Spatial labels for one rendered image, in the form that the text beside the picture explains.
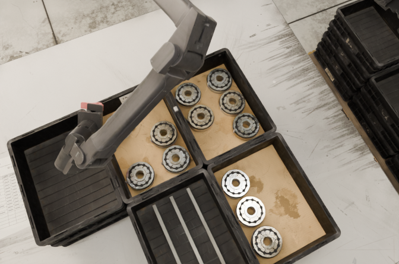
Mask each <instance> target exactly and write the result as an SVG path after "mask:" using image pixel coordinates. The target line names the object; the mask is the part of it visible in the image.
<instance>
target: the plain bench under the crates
mask: <svg viewBox="0 0 399 264"><path fill-rule="evenodd" d="M190 1H191V2H192V3H193V4H194V5H195V6H196V7H197V8H199V9H200V10H201V11H202V12H203V13H204V14H206V15H208V16H209V17H212V18H213V19H214V20H215V21H216V22H217V26H216V29H215V31H214V34H213V37H212V39H211V43H210V46H209V48H208V51H207V54H206V55H208V54H210V53H213V52H215V51H217V50H219V49H222V48H228V49H229V50H230V52H231V54H232V55H233V57H234V59H235V60H236V62H237V64H238V65H239V67H240V68H241V70H242V72H243V73H244V75H245V77H246V78H247V80H248V81H249V83H250V85H251V86H252V88H253V89H254V91H255V92H256V94H257V96H258V97H259V99H260V100H261V102H262V104H263V105H264V107H265V109H266V110H267V112H268V114H269V115H270V117H271V118H272V120H273V122H274V123H275V125H276V127H277V130H276V132H278V133H280V134H281V135H282V136H283V138H284V140H285V141H286V142H287V144H288V146H289V148H290V149H291V151H292V153H293V154H294V156H295V157H296V159H297V160H298V162H299V164H300V165H301V167H302V168H303V170H304V172H305V173H306V175H307V177H308V178H309V180H310V181H311V183H312V185H313V186H314V188H315V190H316V191H317V193H318V195H319V196H320V198H321V199H322V201H323V203H324V204H325V206H326V207H327V209H328V210H329V212H330V214H331V215H332V217H333V219H334V221H335V222H336V223H337V225H338V227H339V229H340V230H341V236H339V238H337V239H335V240H333V241H332V242H330V243H328V244H326V245H325V246H323V247H321V248H320V249H318V250H316V251H314V252H312V253H311V254H309V255H307V256H305V257H303V258H302V259H300V260H298V261H297V262H295V263H293V264H399V194H398V192H397V191H396V189H395V188H394V186H393V185H392V183H391V182H390V180H389V178H388V177H387V175H386V174H385V173H384V171H383V169H382V168H381V166H380V165H379V163H378V162H377V160H376V158H375V157H374V156H373V154H372V153H371V151H370V149H369V148H368V146H367V145H366V143H365V142H364V140H363V139H362V137H361V136H360V134H359V133H358V131H357V129H356V128H355V126H354V124H353V123H352V122H351V120H350V119H349V117H348V115H347V114H346V112H345V111H344V109H343V108H342V106H341V104H340V103H339V102H338V100H337V99H336V97H335V95H334V94H333V92H332V91H331V89H330V88H329V86H328V85H327V83H326V82H325V80H324V79H323V77H322V75H321V74H320V73H319V71H318V69H317V68H316V66H315V65H314V63H313V62H312V60H311V58H310V57H309V55H308V54H307V53H306V51H305V49H304V48H303V46H302V45H301V43H300V41H299V40H298V38H297V37H296V35H295V34H294V32H293V31H292V29H291V28H290V26H289V25H288V23H287V21H286V20H285V19H284V17H283V15H282V14H281V12H280V11H279V9H278V8H277V6H276V4H275V3H274V1H273V0H190ZM176 29H177V28H176V27H175V24H174V23H173V21H172V20H171V19H170V18H169V17H168V16H167V15H166V14H165V13H164V12H163V10H162V9H161V8H160V9H157V10H154V11H152V12H148V13H146V14H143V15H140V16H137V17H134V18H131V19H128V20H126V21H123V22H120V23H117V24H114V25H112V26H108V27H106V28H103V29H100V30H97V31H94V32H92V33H89V34H85V35H83V36H80V37H77V38H74V39H72V40H69V41H66V42H63V43H60V44H57V45H54V46H51V47H49V48H46V49H43V50H40V51H37V52H34V53H31V54H29V55H26V56H23V57H20V58H17V59H14V60H12V61H9V62H5V63H3V64H0V159H2V158H5V157H8V156H10V155H9V152H8V148H7V142H8V141H9V140H10V139H12V138H15V137H16V136H19V135H22V134H24V133H26V132H28V131H31V130H33V129H36V128H38V127H40V126H43V125H45V124H47V123H49V122H52V121H54V120H56V119H59V118H61V117H63V116H66V115H68V114H70V113H73V112H75V111H77V110H79V109H81V102H87V103H96V102H98V101H100V100H103V99H105V98H108V97H110V96H112V95H115V94H117V93H120V92H121V91H124V90H127V89H129V88H131V87H133V86H135V85H138V84H140V83H141V82H142V80H143V79H144V78H145V77H146V76H147V75H148V73H149V72H150V71H151V69H152V68H153V67H152V66H151V63H150V59H151V58H152V57H153V56H154V54H155V53H156V52H157V51H158V50H159V49H160V48H161V46H162V45H163V44H164V43H166V42H168V40H169V39H170V37H171V36H172V34H173V33H174V32H175V30H176ZM84 110H86V111H87V109H84ZM0 264H148V262H147V259H146V258H145V255H144V252H143V250H142V247H141V245H140V242H139V240H138V237H137V235H136V232H135V230H134V228H133V225H132V222H131V220H130V218H129V216H128V217H126V218H124V219H122V220H120V221H118V222H116V223H114V224H112V225H110V226H108V227H106V228H104V229H102V230H100V231H98V232H96V233H94V234H92V235H90V236H87V237H85V238H83V239H81V240H79V241H77V242H75V243H73V244H71V245H69V246H67V247H62V246H59V247H52V246H51V245H47V246H38V245H37V244H36V243H35V240H34V237H33V233H32V230H31V227H30V226H29V227H26V228H24V229H22V230H20V231H18V232H16V233H13V234H11V235H9V236H6V237H4V238H2V239H0Z"/></svg>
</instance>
